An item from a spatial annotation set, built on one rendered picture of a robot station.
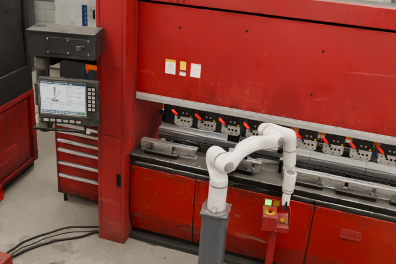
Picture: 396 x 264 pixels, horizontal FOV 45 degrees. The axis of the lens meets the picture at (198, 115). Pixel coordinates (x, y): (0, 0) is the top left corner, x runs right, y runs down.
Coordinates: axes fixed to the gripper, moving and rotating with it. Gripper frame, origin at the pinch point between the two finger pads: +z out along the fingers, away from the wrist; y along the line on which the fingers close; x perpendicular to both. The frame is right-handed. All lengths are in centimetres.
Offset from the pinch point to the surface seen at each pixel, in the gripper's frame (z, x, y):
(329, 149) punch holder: -33, 29, -35
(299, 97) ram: -70, 1, -43
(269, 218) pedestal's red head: 6.7, -10.1, 6.0
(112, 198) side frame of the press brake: 43, -143, -34
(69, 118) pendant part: -43, -168, -16
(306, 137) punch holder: -40, 11, -39
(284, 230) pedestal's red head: 15.3, 1.8, 6.5
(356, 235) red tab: 27, 59, -13
